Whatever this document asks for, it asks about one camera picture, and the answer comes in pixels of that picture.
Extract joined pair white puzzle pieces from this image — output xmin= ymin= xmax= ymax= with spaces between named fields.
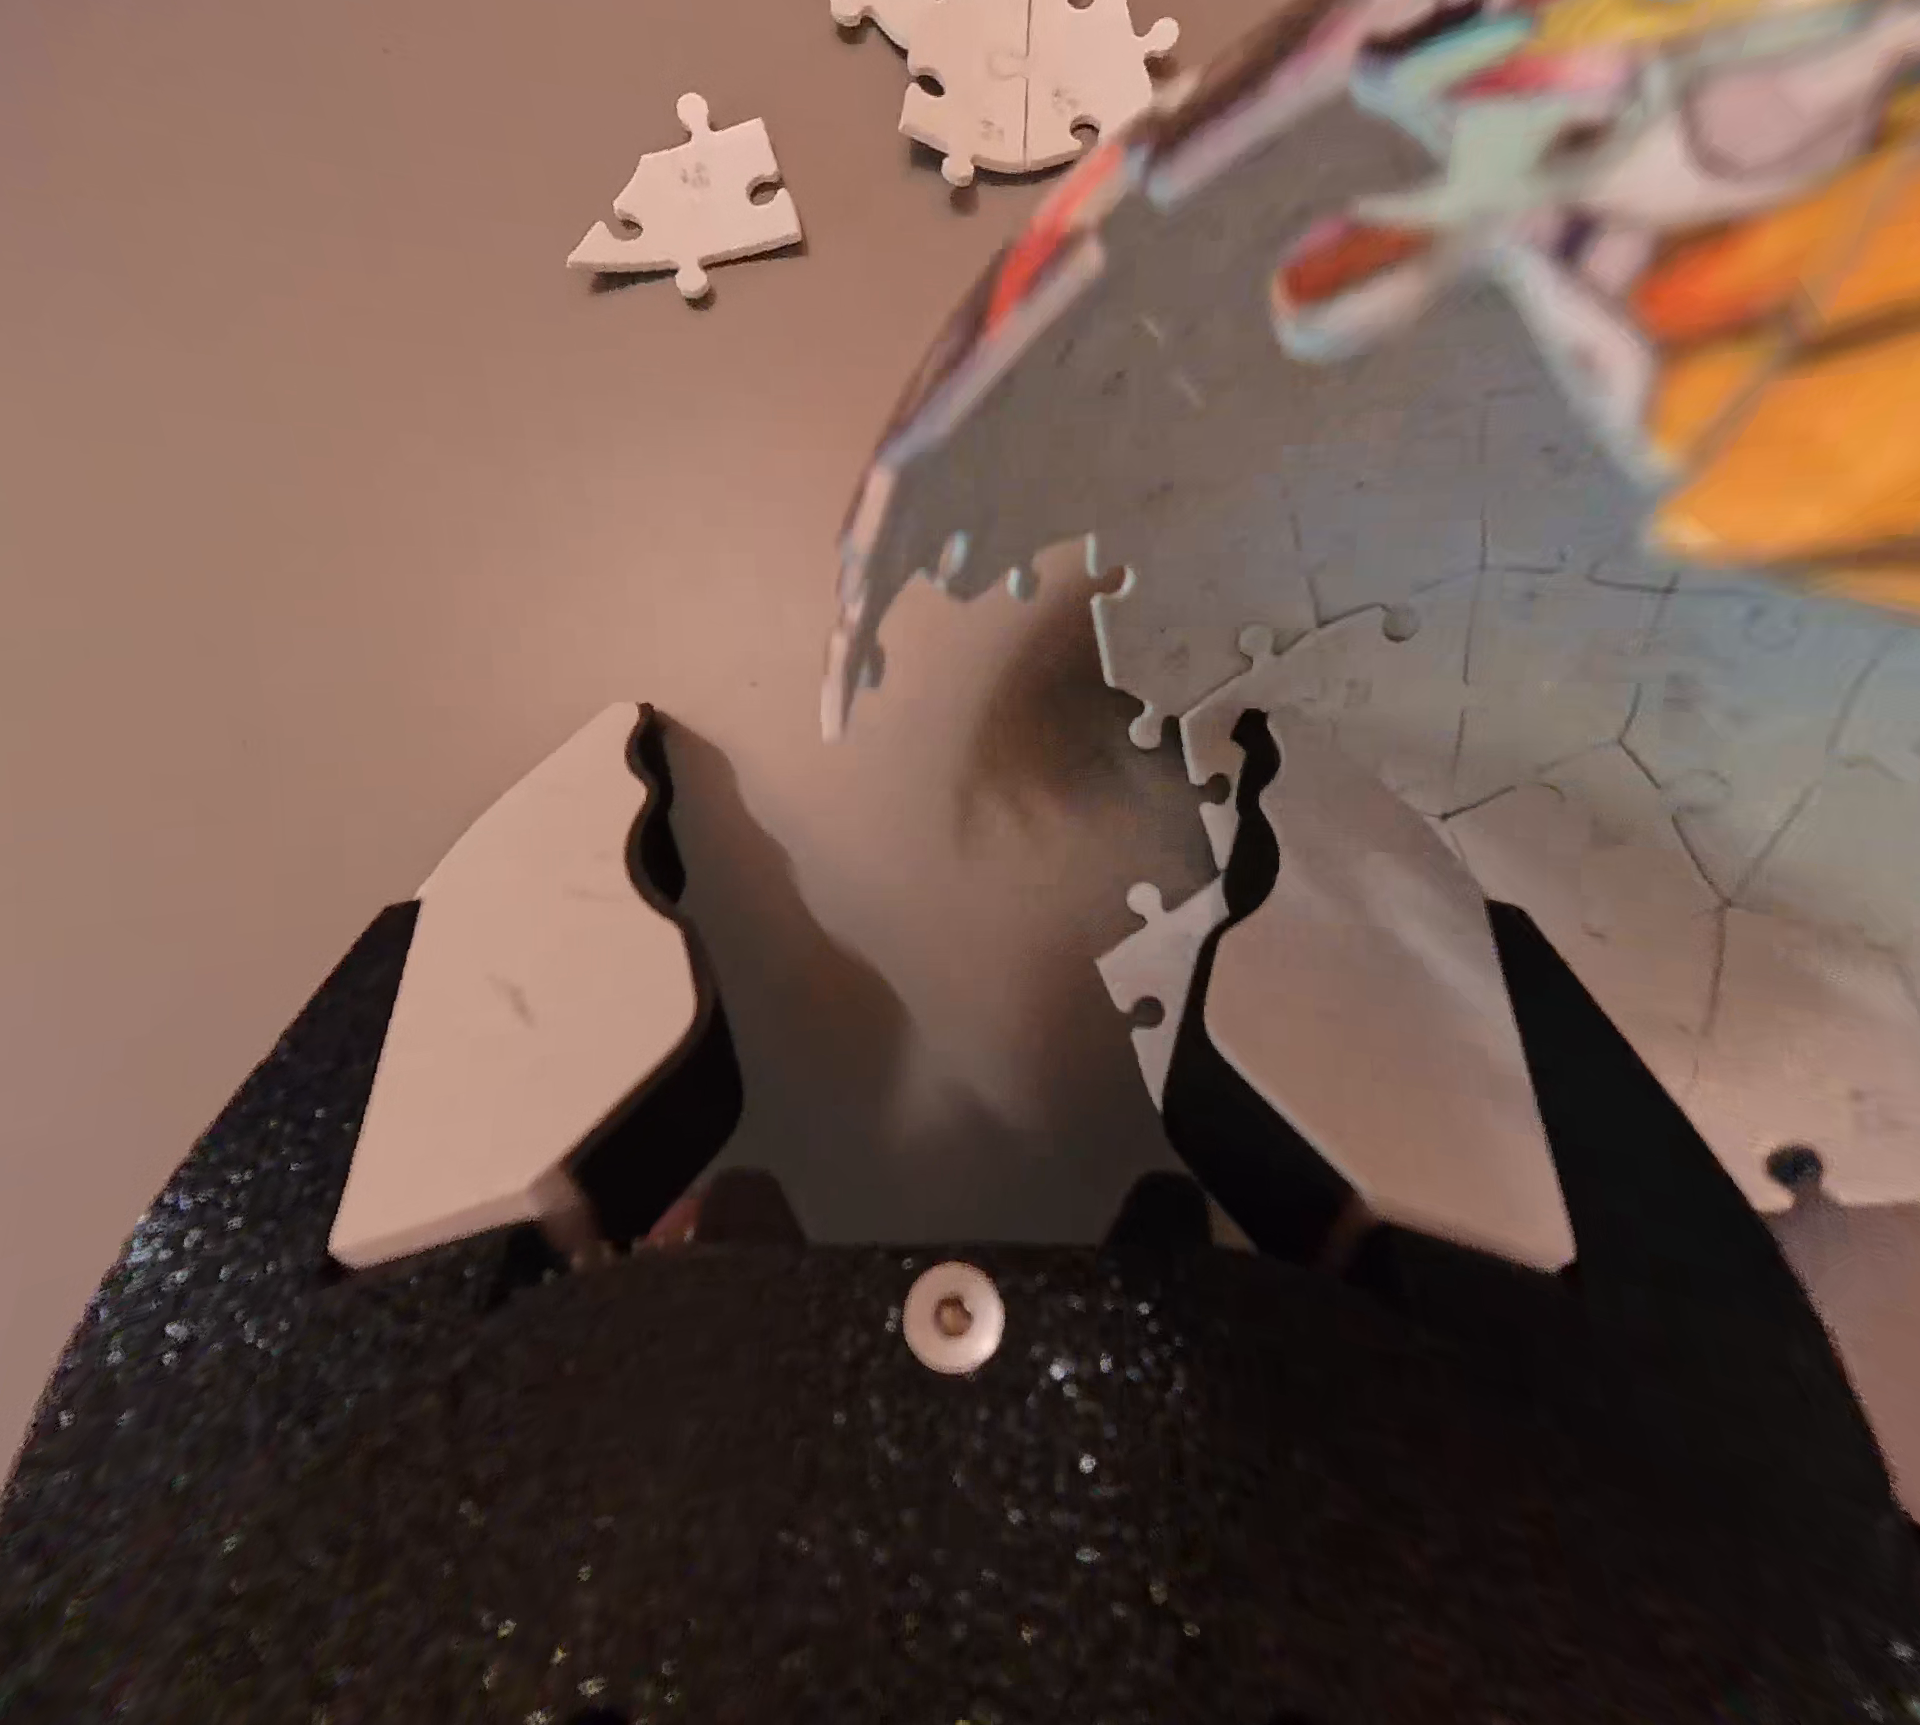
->
xmin=895 ymin=0 xmax=1181 ymax=189

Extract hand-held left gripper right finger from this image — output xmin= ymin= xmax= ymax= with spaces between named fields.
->
xmin=1161 ymin=709 xmax=1577 ymax=1276

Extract colourful cartoon puzzle ball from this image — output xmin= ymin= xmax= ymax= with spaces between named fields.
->
xmin=816 ymin=0 xmax=1920 ymax=1225

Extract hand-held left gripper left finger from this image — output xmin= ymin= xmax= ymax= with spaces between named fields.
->
xmin=326 ymin=702 xmax=744 ymax=1274

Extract white triangular puzzle piece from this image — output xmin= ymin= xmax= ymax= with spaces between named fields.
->
xmin=565 ymin=92 xmax=803 ymax=302

